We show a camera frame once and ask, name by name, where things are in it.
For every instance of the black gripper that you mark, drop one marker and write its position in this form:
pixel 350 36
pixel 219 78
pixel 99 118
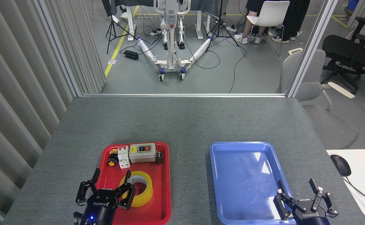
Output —
pixel 312 219
pixel 102 209

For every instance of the yellow tape roll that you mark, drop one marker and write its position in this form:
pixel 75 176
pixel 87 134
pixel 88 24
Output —
pixel 147 193

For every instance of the orange push button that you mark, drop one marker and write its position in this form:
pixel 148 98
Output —
pixel 112 162

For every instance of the white circuit breaker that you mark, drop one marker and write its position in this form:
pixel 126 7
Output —
pixel 123 161

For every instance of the small yellow terminal block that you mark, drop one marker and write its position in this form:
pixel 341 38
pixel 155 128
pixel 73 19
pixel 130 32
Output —
pixel 113 152

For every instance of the black computer mouse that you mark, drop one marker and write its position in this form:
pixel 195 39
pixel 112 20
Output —
pixel 340 165

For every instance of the red plastic tray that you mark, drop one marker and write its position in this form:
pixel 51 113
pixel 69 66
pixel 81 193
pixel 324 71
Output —
pixel 159 187

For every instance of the blue plastic tray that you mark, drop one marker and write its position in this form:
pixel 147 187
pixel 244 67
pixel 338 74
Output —
pixel 242 187

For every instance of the white desk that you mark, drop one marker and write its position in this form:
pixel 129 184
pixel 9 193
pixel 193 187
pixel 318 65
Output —
pixel 363 165

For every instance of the grey office chair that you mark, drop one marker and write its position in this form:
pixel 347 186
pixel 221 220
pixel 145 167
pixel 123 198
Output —
pixel 307 90

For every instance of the white floor label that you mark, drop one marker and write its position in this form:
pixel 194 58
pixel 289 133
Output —
pixel 112 62

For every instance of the grey pleated partition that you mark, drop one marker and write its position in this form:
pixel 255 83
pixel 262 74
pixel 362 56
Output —
pixel 13 93

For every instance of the black power adapter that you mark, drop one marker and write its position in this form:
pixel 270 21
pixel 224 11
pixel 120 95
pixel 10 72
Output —
pixel 131 55

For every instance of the white stand on wheels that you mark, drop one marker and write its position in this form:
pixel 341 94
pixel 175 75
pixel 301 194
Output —
pixel 171 59

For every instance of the black office chair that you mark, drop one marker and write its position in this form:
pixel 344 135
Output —
pixel 342 50

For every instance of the black tripod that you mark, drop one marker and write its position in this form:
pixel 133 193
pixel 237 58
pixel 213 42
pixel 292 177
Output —
pixel 221 18
pixel 111 29

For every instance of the white power strip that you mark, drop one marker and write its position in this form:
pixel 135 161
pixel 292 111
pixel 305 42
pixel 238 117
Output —
pixel 231 29
pixel 155 33

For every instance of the standing person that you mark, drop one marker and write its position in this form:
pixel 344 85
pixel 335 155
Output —
pixel 295 18

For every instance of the seated person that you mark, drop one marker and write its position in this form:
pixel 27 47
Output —
pixel 248 25

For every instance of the white plastic chair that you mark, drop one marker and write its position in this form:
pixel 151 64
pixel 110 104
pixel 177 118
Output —
pixel 271 14

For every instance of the blue bin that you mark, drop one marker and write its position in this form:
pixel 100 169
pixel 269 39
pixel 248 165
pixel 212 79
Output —
pixel 353 4

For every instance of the grey table with white legs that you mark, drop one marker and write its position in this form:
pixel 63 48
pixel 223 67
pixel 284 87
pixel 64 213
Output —
pixel 201 5

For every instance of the grey push button switch box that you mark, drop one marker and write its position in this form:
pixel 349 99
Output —
pixel 142 157

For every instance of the dark round knob switch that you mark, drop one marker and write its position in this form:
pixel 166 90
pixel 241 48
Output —
pixel 159 158

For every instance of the silver frame rail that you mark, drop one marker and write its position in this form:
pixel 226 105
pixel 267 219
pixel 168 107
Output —
pixel 182 95

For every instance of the silver frame post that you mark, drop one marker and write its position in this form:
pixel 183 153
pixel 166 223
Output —
pixel 310 50
pixel 60 53

